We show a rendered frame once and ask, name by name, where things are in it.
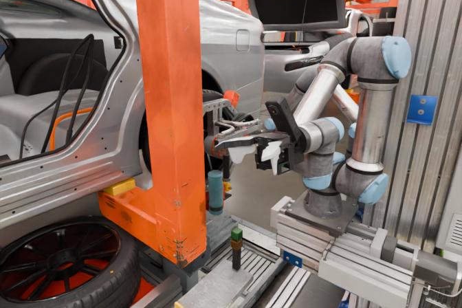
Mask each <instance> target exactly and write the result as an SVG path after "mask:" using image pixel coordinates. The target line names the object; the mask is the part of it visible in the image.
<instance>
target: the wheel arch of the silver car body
mask: <svg viewBox="0 0 462 308"><path fill-rule="evenodd" d="M201 79H202V89H207V90H213V91H217V92H219V93H220V94H222V95H223V96H224V94H225V92H224V90H223V88H222V86H221V84H220V83H219V81H218V80H217V79H216V77H215V76H214V75H213V74H212V73H211V72H209V71H208V70H207V69H205V68H203V67H202V68H201ZM144 111H145V115H146V106H145V108H144ZM144 111H143V114H142V118H141V121H140V127H139V133H138V140H137V154H138V161H139V165H140V156H139V150H140V149H142V132H143V128H144V123H145V122H146V120H145V118H144ZM205 125H206V123H205V119H204V117H203V129H205ZM140 170H141V172H142V168H141V165H140ZM142 173H143V172H142Z"/></svg>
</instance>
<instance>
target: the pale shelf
mask: <svg viewBox="0 0 462 308"><path fill-rule="evenodd" d="M253 280H254V275H252V274H251V273H249V272H247V271H245V270H244V269H242V268H241V269H240V270H239V271H238V272H236V271H234V270H233V269H232V263H231V262H229V261H228V260H226V259H224V260H223V261H222V262H220V264H218V266H216V267H215V268H214V269H213V270H212V271H211V272H210V273H209V274H207V275H206V276H205V277H204V278H203V279H202V280H201V281H199V282H198V283H197V284H196V285H195V286H194V287H193V288H192V289H191V290H190V291H189V292H188V293H187V294H185V295H184V296H183V297H182V298H181V299H180V300H178V301H177V302H178V303H179V304H180V305H181V306H183V307H184V308H229V307H230V306H231V305H232V304H233V303H234V301H235V300H236V299H237V298H238V297H239V296H240V295H241V294H242V293H243V292H244V290H245V289H246V288H247V287H248V286H249V285H250V283H251V282H252V281H253Z"/></svg>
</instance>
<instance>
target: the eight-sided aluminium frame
mask: <svg viewBox="0 0 462 308"><path fill-rule="evenodd" d="M220 107H222V109H223V110H224V111H225V112H226V114H227V115H228V116H229V118H230V119H231V120H233V118H234V116H235V114H236V113H237V110H236V109H235V108H234V107H233V105H231V102H230V101H229V100H227V99H222V98H221V99H217V100H211V101H208V102H203V116H204V114H205V112H207V111H212V110H213V109H218V108H220ZM241 129H243V127H242V126H238V127H237V128H235V129H234V132H235V131H238V130H241ZM235 166H236V164H235V163H234V162H232V161H230V176H231V174H232V171H233V170H234V167H235ZM205 190H206V192H208V179H207V180H205Z"/></svg>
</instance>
